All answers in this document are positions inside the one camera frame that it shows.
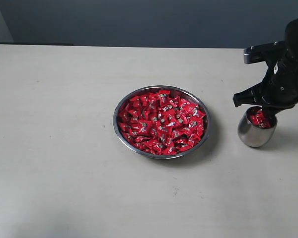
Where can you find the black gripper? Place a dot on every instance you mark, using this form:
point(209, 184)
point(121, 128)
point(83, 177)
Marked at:
point(278, 93)

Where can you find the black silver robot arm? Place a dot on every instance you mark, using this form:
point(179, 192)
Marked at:
point(291, 42)

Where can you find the steel cup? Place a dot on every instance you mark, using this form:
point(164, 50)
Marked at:
point(253, 136)

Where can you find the pile of red candies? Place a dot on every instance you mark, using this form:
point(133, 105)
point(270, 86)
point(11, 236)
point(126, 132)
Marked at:
point(161, 124)

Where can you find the round steel plate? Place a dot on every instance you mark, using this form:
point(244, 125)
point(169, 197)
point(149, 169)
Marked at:
point(174, 92)

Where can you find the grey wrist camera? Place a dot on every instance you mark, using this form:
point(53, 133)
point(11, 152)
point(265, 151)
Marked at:
point(268, 53)

